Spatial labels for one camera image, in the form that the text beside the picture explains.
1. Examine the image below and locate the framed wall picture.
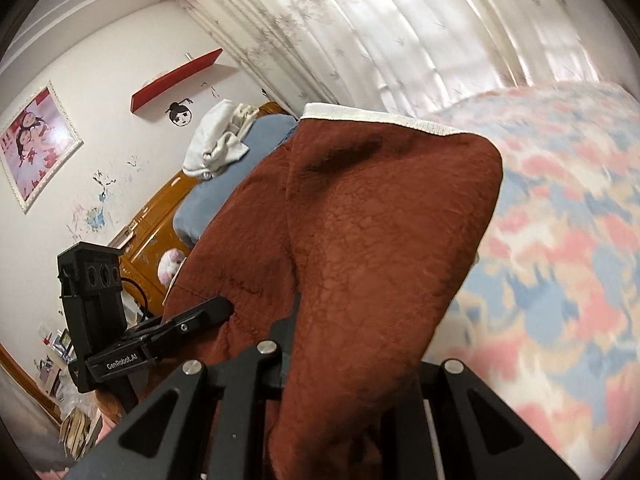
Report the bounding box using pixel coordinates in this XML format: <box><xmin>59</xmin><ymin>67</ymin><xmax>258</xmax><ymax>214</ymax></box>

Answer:
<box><xmin>0</xmin><ymin>80</ymin><xmax>84</xmax><ymax>215</ymax></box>

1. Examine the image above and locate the black cable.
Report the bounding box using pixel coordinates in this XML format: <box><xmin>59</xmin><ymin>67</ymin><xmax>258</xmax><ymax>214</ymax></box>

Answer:
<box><xmin>119</xmin><ymin>276</ymin><xmax>153</xmax><ymax>322</ymax></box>

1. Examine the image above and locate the blue pillow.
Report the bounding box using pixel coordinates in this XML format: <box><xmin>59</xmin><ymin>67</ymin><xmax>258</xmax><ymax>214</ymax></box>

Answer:
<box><xmin>172</xmin><ymin>112</ymin><xmax>301</xmax><ymax>251</ymax></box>

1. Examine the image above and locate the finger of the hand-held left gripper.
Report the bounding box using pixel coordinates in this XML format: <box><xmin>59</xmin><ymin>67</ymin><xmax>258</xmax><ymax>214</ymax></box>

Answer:
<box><xmin>144</xmin><ymin>296</ymin><xmax>234</xmax><ymax>359</ymax></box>

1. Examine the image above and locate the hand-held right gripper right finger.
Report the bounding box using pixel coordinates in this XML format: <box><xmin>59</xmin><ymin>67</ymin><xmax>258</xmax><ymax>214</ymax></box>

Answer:
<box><xmin>390</xmin><ymin>358</ymin><xmax>576</xmax><ymax>480</ymax></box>

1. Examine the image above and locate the pile of books and papers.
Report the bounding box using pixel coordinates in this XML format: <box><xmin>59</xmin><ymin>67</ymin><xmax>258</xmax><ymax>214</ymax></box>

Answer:
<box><xmin>35</xmin><ymin>325</ymin><xmax>106</xmax><ymax>461</ymax></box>

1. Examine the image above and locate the red wall shelf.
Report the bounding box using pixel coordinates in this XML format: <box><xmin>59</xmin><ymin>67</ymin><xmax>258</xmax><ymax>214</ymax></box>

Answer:
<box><xmin>131</xmin><ymin>48</ymin><xmax>224</xmax><ymax>112</ymax></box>

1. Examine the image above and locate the cartoon face wall sticker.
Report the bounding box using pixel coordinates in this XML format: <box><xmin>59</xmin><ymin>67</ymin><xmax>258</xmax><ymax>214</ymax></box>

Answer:
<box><xmin>165</xmin><ymin>99</ymin><xmax>197</xmax><ymax>130</ymax></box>

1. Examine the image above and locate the white crumpled cloth pile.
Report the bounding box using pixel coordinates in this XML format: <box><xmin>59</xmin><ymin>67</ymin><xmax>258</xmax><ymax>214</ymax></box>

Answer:
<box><xmin>182</xmin><ymin>100</ymin><xmax>258</xmax><ymax>181</ymax></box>

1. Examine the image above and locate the floral sheer curtain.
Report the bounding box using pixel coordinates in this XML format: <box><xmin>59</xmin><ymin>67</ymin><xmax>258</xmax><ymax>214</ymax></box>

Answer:
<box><xmin>167</xmin><ymin>0</ymin><xmax>621</xmax><ymax>116</ymax></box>

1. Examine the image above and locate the pink plush toy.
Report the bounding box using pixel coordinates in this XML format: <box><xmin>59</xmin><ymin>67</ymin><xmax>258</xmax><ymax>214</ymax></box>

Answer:
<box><xmin>157</xmin><ymin>247</ymin><xmax>187</xmax><ymax>283</ymax></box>

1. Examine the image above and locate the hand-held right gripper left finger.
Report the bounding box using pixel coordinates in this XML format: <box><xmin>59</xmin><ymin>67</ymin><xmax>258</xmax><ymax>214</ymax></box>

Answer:
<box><xmin>65</xmin><ymin>305</ymin><xmax>301</xmax><ymax>480</ymax></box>

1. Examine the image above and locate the pink and blue patterned bedsheet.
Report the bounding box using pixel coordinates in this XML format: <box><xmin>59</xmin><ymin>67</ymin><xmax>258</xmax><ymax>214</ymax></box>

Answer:
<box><xmin>420</xmin><ymin>80</ymin><xmax>640</xmax><ymax>480</ymax></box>

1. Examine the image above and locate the rust brown fleece garment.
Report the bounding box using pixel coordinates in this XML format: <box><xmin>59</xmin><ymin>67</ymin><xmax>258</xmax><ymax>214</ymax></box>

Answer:
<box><xmin>162</xmin><ymin>102</ymin><xmax>503</xmax><ymax>480</ymax></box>

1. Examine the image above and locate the orange wooden headboard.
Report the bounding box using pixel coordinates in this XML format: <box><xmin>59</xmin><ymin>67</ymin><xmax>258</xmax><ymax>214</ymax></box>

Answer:
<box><xmin>117</xmin><ymin>101</ymin><xmax>296</xmax><ymax>318</ymax></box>

